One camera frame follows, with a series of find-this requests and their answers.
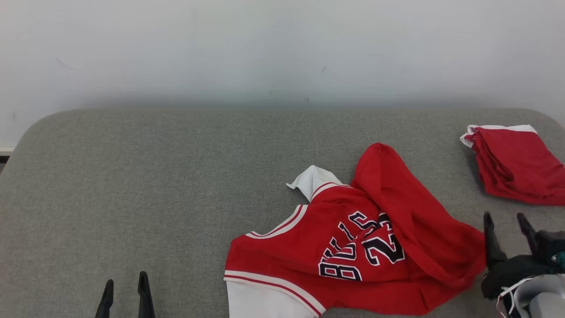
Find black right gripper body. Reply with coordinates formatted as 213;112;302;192
481;254;565;300

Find red Bulls basketball jersey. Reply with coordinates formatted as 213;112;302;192
223;142;486;318

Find red white basketball shorts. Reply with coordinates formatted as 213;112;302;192
460;124;565;206

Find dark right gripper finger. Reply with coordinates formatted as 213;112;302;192
517;212;539;255
483;212;508;269

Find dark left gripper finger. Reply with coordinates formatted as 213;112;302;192
95;279;115;318
138;271;156;318

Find thin red white wires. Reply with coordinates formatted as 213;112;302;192
496;276;537;318

